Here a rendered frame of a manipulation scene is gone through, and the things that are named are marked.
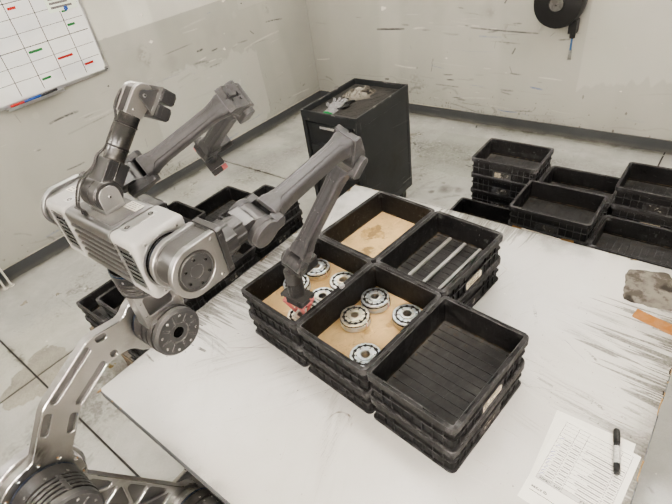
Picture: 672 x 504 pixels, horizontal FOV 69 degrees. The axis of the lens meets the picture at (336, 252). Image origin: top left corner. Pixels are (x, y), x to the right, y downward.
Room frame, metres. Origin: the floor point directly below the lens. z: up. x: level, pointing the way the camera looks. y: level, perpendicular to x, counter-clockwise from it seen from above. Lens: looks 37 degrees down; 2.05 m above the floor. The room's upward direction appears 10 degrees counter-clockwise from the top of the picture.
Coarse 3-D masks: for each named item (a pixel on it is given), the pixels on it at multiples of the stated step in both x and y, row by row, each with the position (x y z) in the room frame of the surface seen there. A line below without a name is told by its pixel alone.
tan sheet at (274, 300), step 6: (330, 264) 1.52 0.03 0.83; (336, 270) 1.48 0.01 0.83; (342, 270) 1.47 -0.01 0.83; (330, 276) 1.45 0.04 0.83; (312, 282) 1.43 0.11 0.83; (318, 282) 1.42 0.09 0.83; (324, 282) 1.42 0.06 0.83; (282, 288) 1.42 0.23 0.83; (312, 288) 1.39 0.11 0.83; (276, 294) 1.40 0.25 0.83; (264, 300) 1.37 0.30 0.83; (270, 300) 1.37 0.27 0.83; (276, 300) 1.36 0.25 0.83; (282, 300) 1.36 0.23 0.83; (276, 306) 1.33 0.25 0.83; (282, 306) 1.32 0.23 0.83; (288, 306) 1.32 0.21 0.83; (294, 306) 1.31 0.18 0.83; (282, 312) 1.29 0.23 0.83
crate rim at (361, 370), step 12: (372, 264) 1.35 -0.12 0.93; (360, 276) 1.30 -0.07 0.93; (396, 276) 1.27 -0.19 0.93; (432, 300) 1.12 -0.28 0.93; (312, 312) 1.16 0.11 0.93; (420, 312) 1.08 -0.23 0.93; (300, 324) 1.12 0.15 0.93; (408, 324) 1.04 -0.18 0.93; (312, 336) 1.06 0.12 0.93; (396, 336) 1.00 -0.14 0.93; (324, 348) 1.01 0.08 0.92; (384, 348) 0.96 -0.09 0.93; (348, 360) 0.94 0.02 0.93; (372, 360) 0.92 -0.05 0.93; (360, 372) 0.90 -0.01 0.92
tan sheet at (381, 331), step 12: (360, 300) 1.28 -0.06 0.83; (396, 300) 1.25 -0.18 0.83; (384, 312) 1.20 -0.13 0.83; (336, 324) 1.19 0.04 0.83; (372, 324) 1.16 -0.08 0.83; (384, 324) 1.15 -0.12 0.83; (324, 336) 1.14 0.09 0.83; (336, 336) 1.13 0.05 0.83; (348, 336) 1.12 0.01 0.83; (360, 336) 1.11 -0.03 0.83; (372, 336) 1.10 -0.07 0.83; (384, 336) 1.10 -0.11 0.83; (336, 348) 1.08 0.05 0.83; (348, 348) 1.07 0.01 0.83
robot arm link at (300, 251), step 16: (336, 176) 1.22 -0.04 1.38; (352, 176) 1.20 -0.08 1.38; (320, 192) 1.23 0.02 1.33; (336, 192) 1.22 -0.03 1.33; (320, 208) 1.21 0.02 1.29; (304, 224) 1.22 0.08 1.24; (320, 224) 1.21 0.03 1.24; (304, 240) 1.20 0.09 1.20; (288, 256) 1.21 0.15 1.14; (304, 256) 1.18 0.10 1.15
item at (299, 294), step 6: (288, 288) 1.22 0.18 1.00; (294, 288) 1.21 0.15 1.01; (300, 288) 1.21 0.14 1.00; (282, 294) 1.24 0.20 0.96; (288, 294) 1.23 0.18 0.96; (294, 294) 1.21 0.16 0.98; (300, 294) 1.21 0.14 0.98; (306, 294) 1.22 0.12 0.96; (312, 294) 1.21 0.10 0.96; (294, 300) 1.20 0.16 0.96; (300, 300) 1.19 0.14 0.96; (306, 300) 1.19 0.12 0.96
